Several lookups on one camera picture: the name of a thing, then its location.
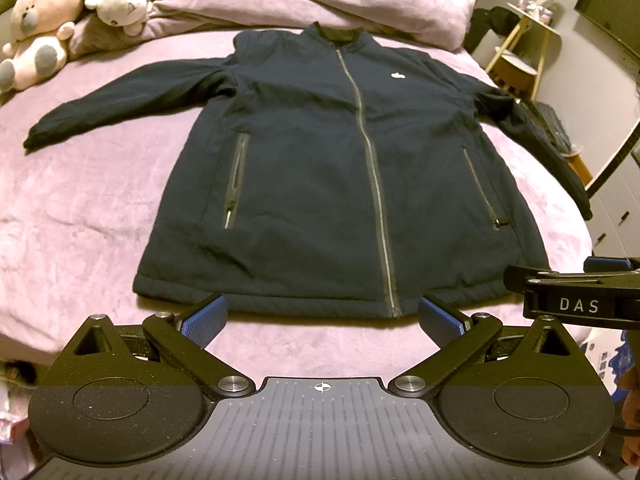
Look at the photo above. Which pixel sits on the person's right hand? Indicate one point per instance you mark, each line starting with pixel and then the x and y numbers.
pixel 630 413

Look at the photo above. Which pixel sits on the dark navy zip jacket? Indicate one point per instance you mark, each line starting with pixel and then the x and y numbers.
pixel 328 176

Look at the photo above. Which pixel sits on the black bag on floor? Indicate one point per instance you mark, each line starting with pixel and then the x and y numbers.
pixel 544 115

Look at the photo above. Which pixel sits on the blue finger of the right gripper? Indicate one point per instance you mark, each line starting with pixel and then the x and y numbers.
pixel 608 264

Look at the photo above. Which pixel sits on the wall mounted television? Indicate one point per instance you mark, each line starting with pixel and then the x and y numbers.
pixel 612 26

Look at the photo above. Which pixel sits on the black garment by table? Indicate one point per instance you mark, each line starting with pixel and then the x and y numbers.
pixel 498 19

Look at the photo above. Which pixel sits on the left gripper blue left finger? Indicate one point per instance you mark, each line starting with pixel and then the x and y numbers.
pixel 203 322

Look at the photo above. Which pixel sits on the pink crumpled duvet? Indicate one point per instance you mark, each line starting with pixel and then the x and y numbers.
pixel 440 23

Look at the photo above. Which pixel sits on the white drawer cabinet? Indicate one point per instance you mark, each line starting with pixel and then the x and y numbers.
pixel 614 199

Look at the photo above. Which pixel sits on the pink bed sheet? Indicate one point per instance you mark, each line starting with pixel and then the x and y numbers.
pixel 76 216

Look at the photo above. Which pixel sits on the yellow side table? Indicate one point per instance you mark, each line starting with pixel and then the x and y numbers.
pixel 519 61

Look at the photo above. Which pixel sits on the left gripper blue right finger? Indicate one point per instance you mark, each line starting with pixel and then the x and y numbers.
pixel 443 324

